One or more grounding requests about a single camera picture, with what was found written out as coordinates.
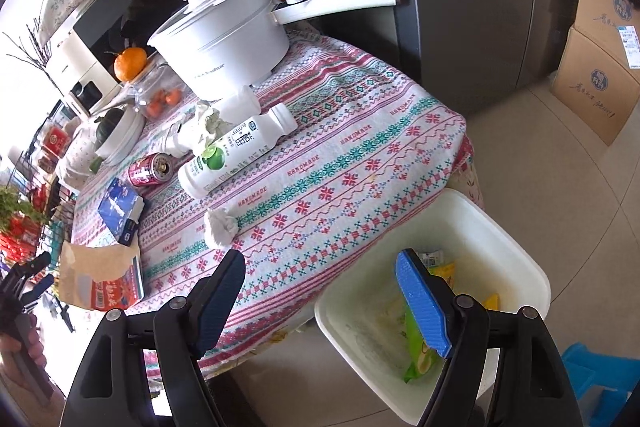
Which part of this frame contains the cream bread snack bag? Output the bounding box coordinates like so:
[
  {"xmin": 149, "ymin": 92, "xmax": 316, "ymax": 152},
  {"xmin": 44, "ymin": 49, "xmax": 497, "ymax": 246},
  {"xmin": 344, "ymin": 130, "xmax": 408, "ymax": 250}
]
[{"xmin": 418, "ymin": 249, "xmax": 500, "ymax": 311}]

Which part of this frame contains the brown paper bag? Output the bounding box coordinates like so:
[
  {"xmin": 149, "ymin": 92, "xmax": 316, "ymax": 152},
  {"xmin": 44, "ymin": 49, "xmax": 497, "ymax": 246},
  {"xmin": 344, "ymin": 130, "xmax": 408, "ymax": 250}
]
[{"xmin": 58, "ymin": 237, "xmax": 144, "ymax": 312}]

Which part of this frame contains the blue almond carton box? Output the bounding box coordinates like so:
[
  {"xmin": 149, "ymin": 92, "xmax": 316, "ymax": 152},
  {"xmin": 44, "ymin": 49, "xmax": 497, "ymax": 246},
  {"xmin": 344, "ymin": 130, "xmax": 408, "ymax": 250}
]
[{"xmin": 98, "ymin": 178, "xmax": 145, "ymax": 246}]

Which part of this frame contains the red milk drink can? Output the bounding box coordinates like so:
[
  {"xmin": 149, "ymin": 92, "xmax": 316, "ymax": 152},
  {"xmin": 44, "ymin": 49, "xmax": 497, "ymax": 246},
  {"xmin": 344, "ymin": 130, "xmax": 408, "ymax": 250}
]
[{"xmin": 127, "ymin": 153, "xmax": 174, "ymax": 187}]

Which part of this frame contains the white trash bin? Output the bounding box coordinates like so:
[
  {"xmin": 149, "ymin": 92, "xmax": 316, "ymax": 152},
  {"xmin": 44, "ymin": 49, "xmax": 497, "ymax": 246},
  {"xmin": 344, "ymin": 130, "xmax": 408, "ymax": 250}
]
[{"xmin": 314, "ymin": 188, "xmax": 551, "ymax": 425}]

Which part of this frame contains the person left hand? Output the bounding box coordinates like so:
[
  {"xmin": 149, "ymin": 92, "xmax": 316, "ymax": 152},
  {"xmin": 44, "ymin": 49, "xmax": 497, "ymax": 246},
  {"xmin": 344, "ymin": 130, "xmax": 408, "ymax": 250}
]
[{"xmin": 0, "ymin": 312, "xmax": 49, "ymax": 388}]

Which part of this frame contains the crumpled white tissue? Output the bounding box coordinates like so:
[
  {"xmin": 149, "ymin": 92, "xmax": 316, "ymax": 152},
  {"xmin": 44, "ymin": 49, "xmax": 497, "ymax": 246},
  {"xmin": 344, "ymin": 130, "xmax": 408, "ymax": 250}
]
[{"xmin": 203, "ymin": 208, "xmax": 239, "ymax": 249}]

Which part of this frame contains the blue plastic stool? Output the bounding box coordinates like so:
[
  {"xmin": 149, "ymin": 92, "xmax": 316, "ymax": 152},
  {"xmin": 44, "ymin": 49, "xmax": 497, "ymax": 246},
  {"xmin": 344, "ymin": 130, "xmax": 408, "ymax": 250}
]
[{"xmin": 562, "ymin": 343, "xmax": 639, "ymax": 426}]

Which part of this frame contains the white lime yogurt bottle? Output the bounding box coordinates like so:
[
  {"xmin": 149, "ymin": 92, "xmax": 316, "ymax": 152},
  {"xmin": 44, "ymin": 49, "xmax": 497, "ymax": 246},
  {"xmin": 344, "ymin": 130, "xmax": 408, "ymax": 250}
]
[{"xmin": 178, "ymin": 103, "xmax": 297, "ymax": 199}]

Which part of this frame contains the dark green squash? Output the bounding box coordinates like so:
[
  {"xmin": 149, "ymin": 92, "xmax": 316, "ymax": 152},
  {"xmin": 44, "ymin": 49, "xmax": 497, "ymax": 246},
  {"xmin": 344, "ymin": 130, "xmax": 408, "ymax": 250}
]
[{"xmin": 94, "ymin": 107, "xmax": 124, "ymax": 147}]

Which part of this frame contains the patterned tablecloth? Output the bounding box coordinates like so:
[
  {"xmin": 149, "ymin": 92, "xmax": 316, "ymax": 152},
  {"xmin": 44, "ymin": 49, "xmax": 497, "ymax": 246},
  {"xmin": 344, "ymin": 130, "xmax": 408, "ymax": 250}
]
[{"xmin": 69, "ymin": 20, "xmax": 474, "ymax": 377}]

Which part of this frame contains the crumpled paper wrapper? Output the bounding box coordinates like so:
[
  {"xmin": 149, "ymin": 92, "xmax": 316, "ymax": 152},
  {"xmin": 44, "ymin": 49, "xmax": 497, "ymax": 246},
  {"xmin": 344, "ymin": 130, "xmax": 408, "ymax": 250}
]
[{"xmin": 193, "ymin": 101, "xmax": 235, "ymax": 144}]

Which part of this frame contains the white coffee machine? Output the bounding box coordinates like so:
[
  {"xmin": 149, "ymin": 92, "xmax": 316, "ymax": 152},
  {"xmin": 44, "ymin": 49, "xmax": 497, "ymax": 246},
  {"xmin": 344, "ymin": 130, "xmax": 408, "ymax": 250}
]
[{"xmin": 46, "ymin": 24, "xmax": 120, "ymax": 119}]

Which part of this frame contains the small orange in jar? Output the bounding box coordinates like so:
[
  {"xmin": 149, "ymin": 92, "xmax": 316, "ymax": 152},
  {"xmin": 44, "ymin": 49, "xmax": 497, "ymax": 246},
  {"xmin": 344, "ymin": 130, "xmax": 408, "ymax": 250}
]
[
  {"xmin": 145, "ymin": 89, "xmax": 165, "ymax": 119},
  {"xmin": 164, "ymin": 89, "xmax": 182, "ymax": 106}
]

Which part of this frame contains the glass jar with lid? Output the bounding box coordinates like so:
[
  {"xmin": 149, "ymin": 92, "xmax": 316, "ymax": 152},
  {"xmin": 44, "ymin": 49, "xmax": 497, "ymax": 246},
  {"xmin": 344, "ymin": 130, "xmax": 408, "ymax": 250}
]
[{"xmin": 124, "ymin": 53, "xmax": 189, "ymax": 120}]

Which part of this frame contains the large orange on jar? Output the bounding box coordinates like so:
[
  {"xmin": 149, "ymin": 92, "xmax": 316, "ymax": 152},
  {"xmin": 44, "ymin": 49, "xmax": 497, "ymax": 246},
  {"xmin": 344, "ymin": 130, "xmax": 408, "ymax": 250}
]
[{"xmin": 113, "ymin": 46, "xmax": 148, "ymax": 82}]

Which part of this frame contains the cardboard box lower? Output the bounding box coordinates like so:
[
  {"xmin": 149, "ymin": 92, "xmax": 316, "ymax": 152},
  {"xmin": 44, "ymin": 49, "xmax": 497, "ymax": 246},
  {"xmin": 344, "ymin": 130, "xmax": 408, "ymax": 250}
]
[{"xmin": 550, "ymin": 28, "xmax": 639, "ymax": 145}]

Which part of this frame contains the cardboard box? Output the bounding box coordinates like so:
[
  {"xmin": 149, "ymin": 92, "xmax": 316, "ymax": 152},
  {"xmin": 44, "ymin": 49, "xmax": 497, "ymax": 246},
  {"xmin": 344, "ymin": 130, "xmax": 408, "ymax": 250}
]
[
  {"xmin": 550, "ymin": 28, "xmax": 639, "ymax": 145},
  {"xmin": 573, "ymin": 0, "xmax": 639, "ymax": 81}
]

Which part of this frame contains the white electric cooking pot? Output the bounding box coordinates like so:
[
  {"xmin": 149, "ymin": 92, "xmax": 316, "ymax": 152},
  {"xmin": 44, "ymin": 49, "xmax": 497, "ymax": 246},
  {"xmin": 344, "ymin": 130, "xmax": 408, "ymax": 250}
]
[{"xmin": 148, "ymin": 0, "xmax": 399, "ymax": 102}]

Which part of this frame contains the cardboard box upper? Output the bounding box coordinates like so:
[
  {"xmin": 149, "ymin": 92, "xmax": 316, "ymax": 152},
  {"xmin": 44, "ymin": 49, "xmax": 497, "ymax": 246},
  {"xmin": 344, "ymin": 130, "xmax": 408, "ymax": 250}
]
[{"xmin": 573, "ymin": 0, "xmax": 639, "ymax": 81}]

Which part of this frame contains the black wire rack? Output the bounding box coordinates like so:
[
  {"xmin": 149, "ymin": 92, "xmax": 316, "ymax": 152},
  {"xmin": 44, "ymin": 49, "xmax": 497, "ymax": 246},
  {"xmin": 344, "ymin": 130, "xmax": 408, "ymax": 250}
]
[{"xmin": 1, "ymin": 102, "xmax": 76, "ymax": 271}]

